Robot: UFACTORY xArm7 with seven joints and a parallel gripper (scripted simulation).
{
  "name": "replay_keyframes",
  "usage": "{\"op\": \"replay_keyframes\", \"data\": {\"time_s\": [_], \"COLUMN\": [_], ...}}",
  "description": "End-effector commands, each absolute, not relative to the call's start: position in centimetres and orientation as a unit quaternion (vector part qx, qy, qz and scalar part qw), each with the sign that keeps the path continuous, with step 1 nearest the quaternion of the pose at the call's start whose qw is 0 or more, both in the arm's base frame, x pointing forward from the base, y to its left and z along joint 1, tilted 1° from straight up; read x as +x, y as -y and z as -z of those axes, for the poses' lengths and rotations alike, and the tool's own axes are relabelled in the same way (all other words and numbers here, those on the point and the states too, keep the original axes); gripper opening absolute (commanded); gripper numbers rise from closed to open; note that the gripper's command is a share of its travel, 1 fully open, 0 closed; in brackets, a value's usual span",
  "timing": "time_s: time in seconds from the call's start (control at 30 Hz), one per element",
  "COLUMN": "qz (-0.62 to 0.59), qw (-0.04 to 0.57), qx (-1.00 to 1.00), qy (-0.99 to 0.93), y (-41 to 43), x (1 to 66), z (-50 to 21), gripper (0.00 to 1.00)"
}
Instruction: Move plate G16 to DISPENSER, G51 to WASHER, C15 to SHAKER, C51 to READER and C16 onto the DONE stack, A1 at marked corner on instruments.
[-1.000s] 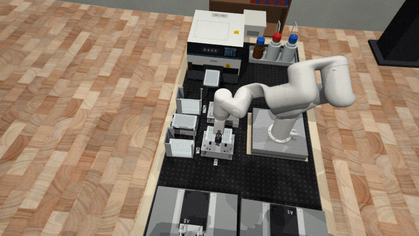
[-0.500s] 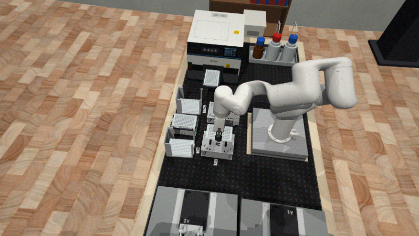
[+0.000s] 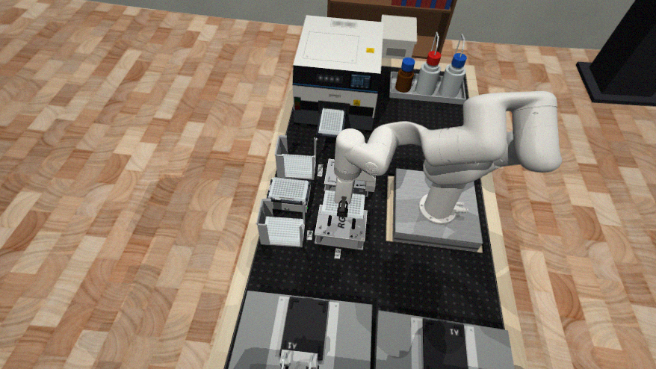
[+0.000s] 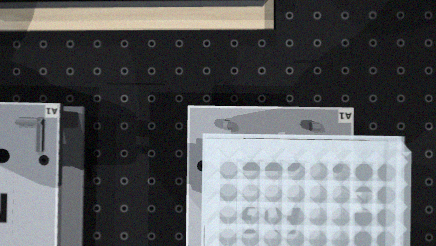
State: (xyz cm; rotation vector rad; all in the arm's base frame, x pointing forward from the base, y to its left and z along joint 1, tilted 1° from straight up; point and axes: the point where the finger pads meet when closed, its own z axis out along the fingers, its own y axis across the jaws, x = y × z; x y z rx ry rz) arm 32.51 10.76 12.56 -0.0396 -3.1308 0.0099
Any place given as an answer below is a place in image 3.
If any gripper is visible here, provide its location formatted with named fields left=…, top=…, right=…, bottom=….
left=334, top=175, right=355, bottom=217

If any red bottle cap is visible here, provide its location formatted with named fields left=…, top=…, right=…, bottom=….
left=427, top=51, right=441, bottom=64

